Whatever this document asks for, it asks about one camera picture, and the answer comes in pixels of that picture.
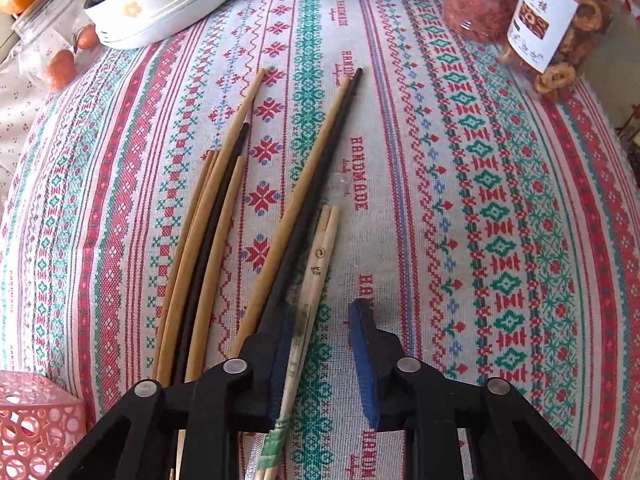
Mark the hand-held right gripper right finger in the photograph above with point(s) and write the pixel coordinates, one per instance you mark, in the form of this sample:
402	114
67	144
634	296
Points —
361	360

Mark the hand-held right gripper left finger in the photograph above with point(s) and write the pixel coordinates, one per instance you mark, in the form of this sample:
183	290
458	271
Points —
281	365

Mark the long wooden chopstick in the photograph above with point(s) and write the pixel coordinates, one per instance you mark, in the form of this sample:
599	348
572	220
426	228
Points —
260	285

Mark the pale printed bamboo chopstick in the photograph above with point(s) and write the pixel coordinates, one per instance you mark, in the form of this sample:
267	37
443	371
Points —
332	225
321	225

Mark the thin wooden chopstick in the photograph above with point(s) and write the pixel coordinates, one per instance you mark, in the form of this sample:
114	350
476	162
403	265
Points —
214	160
207	162

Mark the pink perforated basket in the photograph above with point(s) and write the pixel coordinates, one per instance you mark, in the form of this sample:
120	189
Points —
35	425

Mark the bundle of brown chopsticks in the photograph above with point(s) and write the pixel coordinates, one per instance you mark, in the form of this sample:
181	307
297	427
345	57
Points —
249	105

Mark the embroidered patterned tablecloth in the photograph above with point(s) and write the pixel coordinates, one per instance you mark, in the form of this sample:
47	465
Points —
450	210

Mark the white floral cloth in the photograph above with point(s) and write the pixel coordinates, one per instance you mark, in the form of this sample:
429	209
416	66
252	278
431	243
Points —
15	125

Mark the small orange kumquat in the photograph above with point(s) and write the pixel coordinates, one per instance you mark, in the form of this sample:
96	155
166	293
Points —
59	69
87	36

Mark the jar of red dried berries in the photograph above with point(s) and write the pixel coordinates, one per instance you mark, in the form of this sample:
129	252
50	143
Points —
475	5

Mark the white oval dish flower print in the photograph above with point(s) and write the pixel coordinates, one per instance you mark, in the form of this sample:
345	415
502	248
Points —
165	2

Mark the clear glass jar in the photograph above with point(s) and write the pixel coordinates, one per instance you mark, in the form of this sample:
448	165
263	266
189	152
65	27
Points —
40	35

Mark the jar of dried fruit slices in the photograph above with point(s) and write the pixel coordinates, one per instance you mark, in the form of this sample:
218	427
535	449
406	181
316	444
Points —
590	20

